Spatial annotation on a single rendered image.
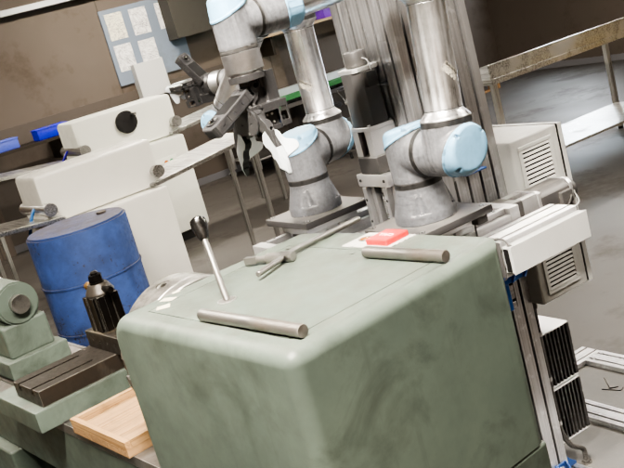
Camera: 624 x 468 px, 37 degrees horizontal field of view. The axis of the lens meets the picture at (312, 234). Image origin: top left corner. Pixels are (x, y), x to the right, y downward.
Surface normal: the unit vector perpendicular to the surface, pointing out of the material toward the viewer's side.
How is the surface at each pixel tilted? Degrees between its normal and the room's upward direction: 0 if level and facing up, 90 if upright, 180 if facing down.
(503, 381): 90
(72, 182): 90
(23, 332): 90
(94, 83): 90
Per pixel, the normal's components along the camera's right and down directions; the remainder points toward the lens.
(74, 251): 0.12, 0.21
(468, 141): 0.59, 0.18
